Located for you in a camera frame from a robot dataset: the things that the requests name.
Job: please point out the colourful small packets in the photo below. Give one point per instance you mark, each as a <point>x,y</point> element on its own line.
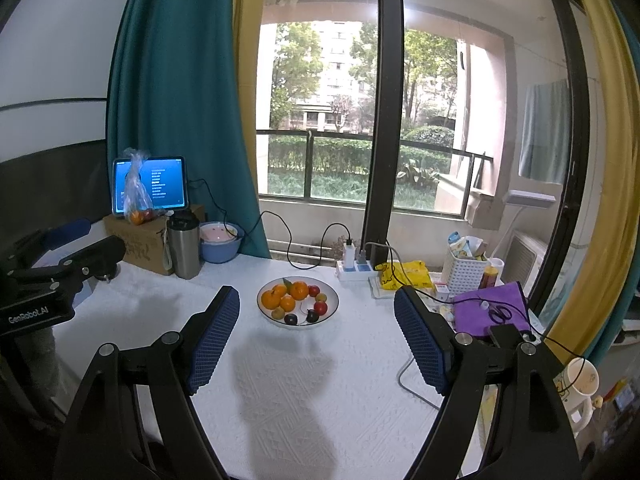
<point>467,247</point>

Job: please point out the balcony railing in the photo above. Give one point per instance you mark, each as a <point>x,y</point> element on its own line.
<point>350,135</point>

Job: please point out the white paper packets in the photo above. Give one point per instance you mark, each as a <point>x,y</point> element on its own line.
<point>442,305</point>

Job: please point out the white charger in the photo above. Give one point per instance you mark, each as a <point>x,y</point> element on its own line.
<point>349,255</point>

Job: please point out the person's left forearm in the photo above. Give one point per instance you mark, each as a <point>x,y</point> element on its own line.
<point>40,370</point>

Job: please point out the dark charger plug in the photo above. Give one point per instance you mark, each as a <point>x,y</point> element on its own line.
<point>363,260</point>

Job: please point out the white pink bowl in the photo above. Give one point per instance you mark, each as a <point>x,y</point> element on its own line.
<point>217,232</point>

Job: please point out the large orange with stem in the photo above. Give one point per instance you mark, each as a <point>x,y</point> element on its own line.
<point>271,300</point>

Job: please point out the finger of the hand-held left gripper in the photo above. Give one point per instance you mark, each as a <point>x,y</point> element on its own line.
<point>67,232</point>
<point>95,255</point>

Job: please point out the green hedge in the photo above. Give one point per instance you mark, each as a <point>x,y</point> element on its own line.
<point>340,152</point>

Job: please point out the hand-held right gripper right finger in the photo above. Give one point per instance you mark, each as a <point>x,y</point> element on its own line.
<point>420,340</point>

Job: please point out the large yellowish kiwi fruit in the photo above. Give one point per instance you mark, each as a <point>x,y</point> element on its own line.
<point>276,314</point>

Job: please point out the small red tomato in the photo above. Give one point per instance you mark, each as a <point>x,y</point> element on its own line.
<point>313,290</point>

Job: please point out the white textured tablecloth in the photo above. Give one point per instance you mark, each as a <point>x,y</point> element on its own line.
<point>300,385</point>

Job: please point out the tablet with blue screen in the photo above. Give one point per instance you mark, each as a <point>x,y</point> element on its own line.
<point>165,185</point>

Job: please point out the yellow curtain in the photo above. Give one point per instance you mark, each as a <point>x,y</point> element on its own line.
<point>605,160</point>
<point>247,85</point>

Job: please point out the steel tumbler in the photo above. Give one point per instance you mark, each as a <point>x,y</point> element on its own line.
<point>183,250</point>

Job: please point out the round orange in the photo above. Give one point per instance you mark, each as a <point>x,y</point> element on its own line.
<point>287,303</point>
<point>298,290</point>

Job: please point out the red apple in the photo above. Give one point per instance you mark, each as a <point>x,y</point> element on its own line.
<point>320,307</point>

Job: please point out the white plastic basket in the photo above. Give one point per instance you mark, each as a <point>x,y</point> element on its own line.
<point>465,275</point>

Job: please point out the outdoor air conditioner unit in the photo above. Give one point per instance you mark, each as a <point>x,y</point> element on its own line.
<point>525,255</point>

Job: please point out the white desk lamp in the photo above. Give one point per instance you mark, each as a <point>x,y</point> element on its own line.
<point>530,199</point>

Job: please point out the clear plastic bag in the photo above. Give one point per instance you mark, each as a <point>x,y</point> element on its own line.
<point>136,195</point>

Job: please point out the purple cloth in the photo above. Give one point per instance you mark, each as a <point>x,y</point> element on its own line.
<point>475,310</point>

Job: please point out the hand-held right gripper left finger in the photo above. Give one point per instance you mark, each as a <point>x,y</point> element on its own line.
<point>215,340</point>

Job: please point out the cream cartoon mug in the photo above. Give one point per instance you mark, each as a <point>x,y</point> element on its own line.
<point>575,390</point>

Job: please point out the white tray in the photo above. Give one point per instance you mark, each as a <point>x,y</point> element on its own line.
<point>380,292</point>

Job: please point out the cardboard box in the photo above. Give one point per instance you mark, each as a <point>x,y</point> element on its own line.
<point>140,245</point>

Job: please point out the light blue hanging towel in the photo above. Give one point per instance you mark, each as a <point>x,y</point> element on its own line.
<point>545,130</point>

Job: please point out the white power strip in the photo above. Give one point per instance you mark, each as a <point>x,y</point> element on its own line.
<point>350,272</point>

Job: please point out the blue bowl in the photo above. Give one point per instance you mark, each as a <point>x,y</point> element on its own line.
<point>222,252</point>

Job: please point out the dark plum with stem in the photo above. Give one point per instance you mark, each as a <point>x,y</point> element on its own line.
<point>312,316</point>

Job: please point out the black window post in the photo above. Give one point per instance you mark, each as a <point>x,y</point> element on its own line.
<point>385,110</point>

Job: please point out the apartment building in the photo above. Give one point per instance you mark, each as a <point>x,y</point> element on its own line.
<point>340,70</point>

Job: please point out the yellow package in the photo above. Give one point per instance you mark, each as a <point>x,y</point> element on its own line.
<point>412,275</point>

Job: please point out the teal curtain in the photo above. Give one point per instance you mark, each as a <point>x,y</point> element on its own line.
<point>180,85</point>

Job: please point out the white round plate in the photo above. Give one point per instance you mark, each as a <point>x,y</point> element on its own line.
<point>331,296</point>

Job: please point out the small white cup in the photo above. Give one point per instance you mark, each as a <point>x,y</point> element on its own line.
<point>496,270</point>

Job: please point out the small yellow red bottle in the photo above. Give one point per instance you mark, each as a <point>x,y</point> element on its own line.
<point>487,277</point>

